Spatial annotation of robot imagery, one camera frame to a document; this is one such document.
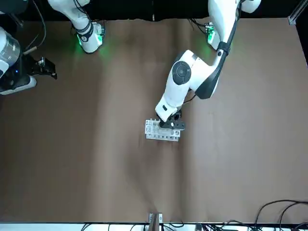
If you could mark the white side desk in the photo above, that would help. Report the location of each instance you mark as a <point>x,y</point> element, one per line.
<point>48,227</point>

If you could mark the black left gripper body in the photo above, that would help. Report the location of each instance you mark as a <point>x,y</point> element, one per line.
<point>178,125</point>

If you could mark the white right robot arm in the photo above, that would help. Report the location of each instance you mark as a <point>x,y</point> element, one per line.
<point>83,26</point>

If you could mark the white test tube rack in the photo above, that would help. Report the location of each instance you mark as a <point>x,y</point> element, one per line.
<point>154,137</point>

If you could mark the aluminium post with bracket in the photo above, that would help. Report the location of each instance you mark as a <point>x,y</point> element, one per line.
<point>155,223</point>

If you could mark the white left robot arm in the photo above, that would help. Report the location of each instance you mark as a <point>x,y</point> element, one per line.
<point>178,91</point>

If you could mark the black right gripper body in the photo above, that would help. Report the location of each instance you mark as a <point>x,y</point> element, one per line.
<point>19,69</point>

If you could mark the aluminium frame post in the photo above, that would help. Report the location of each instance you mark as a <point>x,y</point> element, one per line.
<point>294,16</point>

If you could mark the black plug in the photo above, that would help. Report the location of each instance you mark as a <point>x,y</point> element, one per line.
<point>198,227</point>

